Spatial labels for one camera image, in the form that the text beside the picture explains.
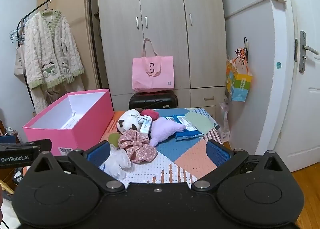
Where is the beige wooden cabinet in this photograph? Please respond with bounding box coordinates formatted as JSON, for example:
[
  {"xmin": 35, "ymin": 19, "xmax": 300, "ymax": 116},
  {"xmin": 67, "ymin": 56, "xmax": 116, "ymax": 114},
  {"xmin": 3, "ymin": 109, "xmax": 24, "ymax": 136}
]
[{"xmin": 37, "ymin": 0, "xmax": 100, "ymax": 90}]

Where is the purple plush toy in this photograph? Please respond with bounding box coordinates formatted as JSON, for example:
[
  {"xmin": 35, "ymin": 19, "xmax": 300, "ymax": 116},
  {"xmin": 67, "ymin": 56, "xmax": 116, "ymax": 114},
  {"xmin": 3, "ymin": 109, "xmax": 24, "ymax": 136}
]
[{"xmin": 149, "ymin": 117, "xmax": 187, "ymax": 147}]

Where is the patchwork knitted blanket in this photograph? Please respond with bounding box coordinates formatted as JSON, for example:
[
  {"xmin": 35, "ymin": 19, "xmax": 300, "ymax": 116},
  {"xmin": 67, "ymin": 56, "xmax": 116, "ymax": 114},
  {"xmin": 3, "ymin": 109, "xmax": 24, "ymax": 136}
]
[{"xmin": 99, "ymin": 108, "xmax": 222, "ymax": 184}]

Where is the olive green cloth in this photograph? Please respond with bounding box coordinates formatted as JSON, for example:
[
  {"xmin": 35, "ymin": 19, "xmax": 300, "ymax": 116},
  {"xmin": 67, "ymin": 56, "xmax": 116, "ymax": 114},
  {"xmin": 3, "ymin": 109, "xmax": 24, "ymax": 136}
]
[{"xmin": 108, "ymin": 133, "xmax": 121, "ymax": 148}]

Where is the metal door handle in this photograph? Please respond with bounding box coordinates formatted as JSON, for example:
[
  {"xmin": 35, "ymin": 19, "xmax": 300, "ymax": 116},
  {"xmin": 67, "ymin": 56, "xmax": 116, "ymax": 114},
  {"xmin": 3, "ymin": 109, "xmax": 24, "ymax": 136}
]
[{"xmin": 299, "ymin": 31, "xmax": 320, "ymax": 73}]

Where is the blue labelled packet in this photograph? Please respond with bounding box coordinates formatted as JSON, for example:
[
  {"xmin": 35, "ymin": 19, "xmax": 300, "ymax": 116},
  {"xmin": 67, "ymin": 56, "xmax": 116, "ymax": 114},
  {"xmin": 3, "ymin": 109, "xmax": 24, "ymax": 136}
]
[
  {"xmin": 174, "ymin": 119, "xmax": 203, "ymax": 141},
  {"xmin": 164, "ymin": 115, "xmax": 187, "ymax": 126}
]

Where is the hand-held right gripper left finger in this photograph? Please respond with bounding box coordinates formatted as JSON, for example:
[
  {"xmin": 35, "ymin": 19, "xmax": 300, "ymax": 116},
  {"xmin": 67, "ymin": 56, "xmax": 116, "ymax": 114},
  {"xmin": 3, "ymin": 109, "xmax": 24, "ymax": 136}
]
[{"xmin": 30, "ymin": 140, "xmax": 126, "ymax": 193}]

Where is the white plastic bag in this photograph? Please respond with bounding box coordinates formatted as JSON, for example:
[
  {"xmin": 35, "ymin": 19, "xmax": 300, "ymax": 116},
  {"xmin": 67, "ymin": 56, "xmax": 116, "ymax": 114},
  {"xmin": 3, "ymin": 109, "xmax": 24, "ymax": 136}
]
[{"xmin": 99, "ymin": 144, "xmax": 132, "ymax": 179}]

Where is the beige hanging tote bag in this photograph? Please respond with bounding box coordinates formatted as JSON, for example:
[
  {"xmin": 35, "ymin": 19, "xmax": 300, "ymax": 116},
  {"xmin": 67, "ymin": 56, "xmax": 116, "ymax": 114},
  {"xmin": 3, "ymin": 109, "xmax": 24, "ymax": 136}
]
[{"xmin": 14, "ymin": 43, "xmax": 27, "ymax": 83}]

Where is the colourful paper gift bag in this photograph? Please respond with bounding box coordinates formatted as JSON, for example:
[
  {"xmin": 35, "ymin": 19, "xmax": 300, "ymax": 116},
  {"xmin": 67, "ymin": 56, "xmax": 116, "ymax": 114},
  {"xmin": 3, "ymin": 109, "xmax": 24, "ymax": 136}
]
[{"xmin": 226, "ymin": 47, "xmax": 253, "ymax": 102}]

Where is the light blue wire hanger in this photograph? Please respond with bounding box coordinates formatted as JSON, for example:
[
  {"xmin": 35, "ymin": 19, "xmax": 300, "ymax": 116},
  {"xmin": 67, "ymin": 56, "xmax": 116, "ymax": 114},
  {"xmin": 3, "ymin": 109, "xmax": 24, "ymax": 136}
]
[{"xmin": 10, "ymin": 19, "xmax": 25, "ymax": 43}]

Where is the white door frame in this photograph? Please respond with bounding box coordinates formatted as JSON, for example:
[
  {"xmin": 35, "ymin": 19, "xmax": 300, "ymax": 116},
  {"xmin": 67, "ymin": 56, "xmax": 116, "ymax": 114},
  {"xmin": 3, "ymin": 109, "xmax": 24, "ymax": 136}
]
[{"xmin": 255, "ymin": 0, "xmax": 295, "ymax": 156}]

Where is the pink cardboard box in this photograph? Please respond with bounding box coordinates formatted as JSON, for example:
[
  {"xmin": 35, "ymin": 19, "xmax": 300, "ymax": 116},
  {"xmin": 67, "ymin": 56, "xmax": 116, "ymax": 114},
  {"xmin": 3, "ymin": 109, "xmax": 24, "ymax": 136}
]
[{"xmin": 22, "ymin": 89, "xmax": 114, "ymax": 157}]

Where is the white tagged packet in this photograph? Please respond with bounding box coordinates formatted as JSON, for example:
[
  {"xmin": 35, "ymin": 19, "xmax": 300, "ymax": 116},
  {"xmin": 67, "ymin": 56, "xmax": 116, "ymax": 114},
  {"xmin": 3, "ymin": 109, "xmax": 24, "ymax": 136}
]
[{"xmin": 139, "ymin": 116, "xmax": 153, "ymax": 135}]

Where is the black suitcase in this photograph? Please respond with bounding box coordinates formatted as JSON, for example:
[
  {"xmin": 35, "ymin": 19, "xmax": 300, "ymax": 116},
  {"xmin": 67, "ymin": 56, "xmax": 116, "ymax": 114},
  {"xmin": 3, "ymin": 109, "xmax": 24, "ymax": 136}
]
[{"xmin": 129, "ymin": 90, "xmax": 178, "ymax": 110}]

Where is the pink tote bag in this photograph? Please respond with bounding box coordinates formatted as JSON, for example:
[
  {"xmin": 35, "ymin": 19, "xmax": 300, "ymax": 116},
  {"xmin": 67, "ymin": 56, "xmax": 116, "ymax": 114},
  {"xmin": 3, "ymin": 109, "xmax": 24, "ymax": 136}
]
[{"xmin": 132, "ymin": 38, "xmax": 175, "ymax": 93}]

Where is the red strawberry plush toy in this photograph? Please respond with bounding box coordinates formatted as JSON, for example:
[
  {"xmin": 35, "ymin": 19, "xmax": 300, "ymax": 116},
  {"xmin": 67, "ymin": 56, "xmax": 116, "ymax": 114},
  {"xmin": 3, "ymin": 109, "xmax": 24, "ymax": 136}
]
[{"xmin": 140, "ymin": 109, "xmax": 160, "ymax": 121}]

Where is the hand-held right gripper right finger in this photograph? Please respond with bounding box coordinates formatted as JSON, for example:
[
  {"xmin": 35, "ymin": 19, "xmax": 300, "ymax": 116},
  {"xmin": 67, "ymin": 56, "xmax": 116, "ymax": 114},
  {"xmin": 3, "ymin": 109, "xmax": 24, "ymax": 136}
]
[{"xmin": 191, "ymin": 140, "xmax": 292, "ymax": 193}]

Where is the pink floral cloth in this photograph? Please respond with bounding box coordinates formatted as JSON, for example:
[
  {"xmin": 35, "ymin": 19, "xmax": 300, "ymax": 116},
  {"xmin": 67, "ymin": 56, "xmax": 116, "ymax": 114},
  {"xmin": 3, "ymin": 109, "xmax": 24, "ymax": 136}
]
[{"xmin": 118, "ymin": 130, "xmax": 158, "ymax": 163}]

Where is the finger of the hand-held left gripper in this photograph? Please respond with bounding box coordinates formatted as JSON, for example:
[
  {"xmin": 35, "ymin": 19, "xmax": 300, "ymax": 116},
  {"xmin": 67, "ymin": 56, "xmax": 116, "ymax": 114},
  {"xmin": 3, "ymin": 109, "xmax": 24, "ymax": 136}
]
[
  {"xmin": 0, "ymin": 139, "xmax": 53, "ymax": 154},
  {"xmin": 0, "ymin": 135, "xmax": 17, "ymax": 144}
]

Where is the white cloth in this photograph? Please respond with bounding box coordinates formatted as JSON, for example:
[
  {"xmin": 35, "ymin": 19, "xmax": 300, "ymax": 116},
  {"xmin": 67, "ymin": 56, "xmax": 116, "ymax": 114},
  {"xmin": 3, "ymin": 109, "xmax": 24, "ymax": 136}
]
[{"xmin": 0, "ymin": 201, "xmax": 22, "ymax": 229}]

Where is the cream fluffy cardigan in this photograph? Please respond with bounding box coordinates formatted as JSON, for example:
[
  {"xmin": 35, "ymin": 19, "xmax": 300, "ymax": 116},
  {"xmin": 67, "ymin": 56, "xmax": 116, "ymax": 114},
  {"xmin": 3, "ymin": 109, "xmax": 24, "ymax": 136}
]
[{"xmin": 24, "ymin": 9, "xmax": 85, "ymax": 113}]

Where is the dark patterned object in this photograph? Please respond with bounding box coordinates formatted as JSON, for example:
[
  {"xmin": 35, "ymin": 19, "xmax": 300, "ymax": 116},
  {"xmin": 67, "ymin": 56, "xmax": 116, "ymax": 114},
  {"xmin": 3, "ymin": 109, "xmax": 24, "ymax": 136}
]
[{"xmin": 12, "ymin": 165, "xmax": 27, "ymax": 186}]

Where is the white door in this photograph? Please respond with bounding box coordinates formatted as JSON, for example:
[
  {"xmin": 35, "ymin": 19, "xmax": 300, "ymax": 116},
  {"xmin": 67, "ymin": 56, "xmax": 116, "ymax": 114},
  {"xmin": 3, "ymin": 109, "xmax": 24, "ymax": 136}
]
[{"xmin": 281, "ymin": 0, "xmax": 320, "ymax": 172}]

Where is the panda plush toy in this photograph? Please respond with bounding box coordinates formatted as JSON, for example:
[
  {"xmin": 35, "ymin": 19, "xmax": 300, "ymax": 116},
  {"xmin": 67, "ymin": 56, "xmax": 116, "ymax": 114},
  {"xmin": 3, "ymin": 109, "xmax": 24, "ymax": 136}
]
[{"xmin": 117, "ymin": 109, "xmax": 144, "ymax": 135}]

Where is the white printed hanging bag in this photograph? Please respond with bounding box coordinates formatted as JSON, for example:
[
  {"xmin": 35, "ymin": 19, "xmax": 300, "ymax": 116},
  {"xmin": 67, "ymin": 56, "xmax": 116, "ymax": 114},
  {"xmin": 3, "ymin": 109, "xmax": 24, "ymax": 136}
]
[{"xmin": 219, "ymin": 95, "xmax": 232, "ymax": 142}]

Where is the grey three-door wardrobe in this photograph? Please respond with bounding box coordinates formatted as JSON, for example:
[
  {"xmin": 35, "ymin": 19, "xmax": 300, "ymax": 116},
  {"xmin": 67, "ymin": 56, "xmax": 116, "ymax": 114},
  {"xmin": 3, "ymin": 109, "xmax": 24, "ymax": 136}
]
[{"xmin": 96, "ymin": 0, "xmax": 227, "ymax": 117}]

